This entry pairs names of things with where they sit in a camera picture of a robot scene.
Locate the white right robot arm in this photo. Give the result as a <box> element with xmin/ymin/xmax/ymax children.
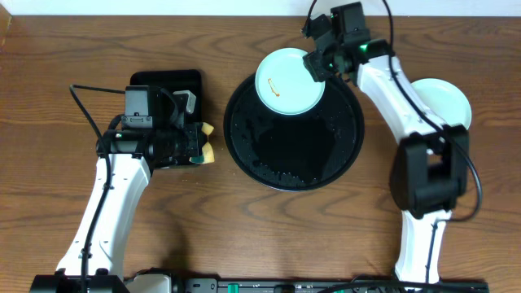
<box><xmin>304</xmin><ymin>37</ymin><xmax>474</xmax><ymax>284</ymax></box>

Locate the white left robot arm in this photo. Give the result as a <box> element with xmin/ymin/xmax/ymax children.
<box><xmin>30</xmin><ymin>122</ymin><xmax>214</xmax><ymax>292</ymax></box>

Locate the green and yellow sponge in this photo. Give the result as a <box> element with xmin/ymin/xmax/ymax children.
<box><xmin>189</xmin><ymin>122</ymin><xmax>215</xmax><ymax>164</ymax></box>

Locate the black round tray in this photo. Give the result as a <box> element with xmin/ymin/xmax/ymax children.
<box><xmin>223</xmin><ymin>76</ymin><xmax>365</xmax><ymax>191</ymax></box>

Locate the black rectangular tray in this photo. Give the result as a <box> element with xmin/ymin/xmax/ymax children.
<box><xmin>128</xmin><ymin>70</ymin><xmax>203</xmax><ymax>125</ymax></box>

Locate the mint green plate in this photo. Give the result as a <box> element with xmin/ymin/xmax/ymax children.
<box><xmin>412</xmin><ymin>78</ymin><xmax>472</xmax><ymax>129</ymax></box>
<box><xmin>255</xmin><ymin>48</ymin><xmax>326</xmax><ymax>116</ymax></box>

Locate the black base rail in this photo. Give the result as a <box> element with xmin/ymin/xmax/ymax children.
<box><xmin>170</xmin><ymin>275</ymin><xmax>490</xmax><ymax>293</ymax></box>

